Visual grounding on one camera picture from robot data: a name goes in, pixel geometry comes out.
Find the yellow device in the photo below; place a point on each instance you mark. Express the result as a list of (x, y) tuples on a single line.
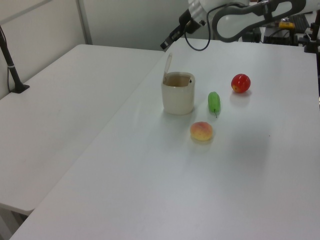
[(286, 24)]

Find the red toy apple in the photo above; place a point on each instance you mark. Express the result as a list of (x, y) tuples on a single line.
[(240, 83)]

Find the dark equipment box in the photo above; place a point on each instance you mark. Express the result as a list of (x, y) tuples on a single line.
[(277, 35)]

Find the toy peach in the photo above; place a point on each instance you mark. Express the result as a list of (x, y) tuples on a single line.
[(201, 131)]

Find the cream plastic garbage bin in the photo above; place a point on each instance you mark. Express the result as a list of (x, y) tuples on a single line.
[(178, 100)]

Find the black clamp stand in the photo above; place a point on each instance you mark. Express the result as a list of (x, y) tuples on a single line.
[(312, 42)]

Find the green toy cucumber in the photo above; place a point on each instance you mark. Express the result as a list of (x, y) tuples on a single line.
[(214, 102)]

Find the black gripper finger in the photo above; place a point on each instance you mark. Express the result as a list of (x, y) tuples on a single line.
[(172, 38), (175, 29)]

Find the beige hinged bin lid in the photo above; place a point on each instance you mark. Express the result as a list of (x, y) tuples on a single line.
[(168, 66)]

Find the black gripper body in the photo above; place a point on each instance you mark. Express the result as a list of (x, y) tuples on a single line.
[(188, 21)]

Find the black camera pole with base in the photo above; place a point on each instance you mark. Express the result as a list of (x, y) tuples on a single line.
[(12, 72)]

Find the white wall partition profile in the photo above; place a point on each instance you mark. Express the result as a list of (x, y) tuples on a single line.
[(83, 22)]

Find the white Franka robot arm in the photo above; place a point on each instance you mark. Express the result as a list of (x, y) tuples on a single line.
[(232, 27)]

